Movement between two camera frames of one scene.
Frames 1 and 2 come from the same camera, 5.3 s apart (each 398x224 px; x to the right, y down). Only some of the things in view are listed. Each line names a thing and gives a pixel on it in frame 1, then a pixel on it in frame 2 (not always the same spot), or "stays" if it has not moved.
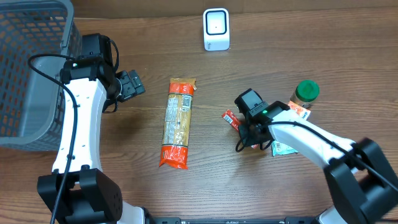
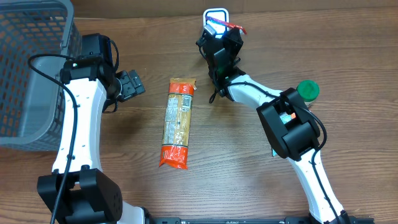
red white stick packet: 230,117 to 227,23
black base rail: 287,220 stays
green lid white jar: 306,91 stays
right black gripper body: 249,137 to 228,45
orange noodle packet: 177,124 stays
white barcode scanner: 216,28 stays
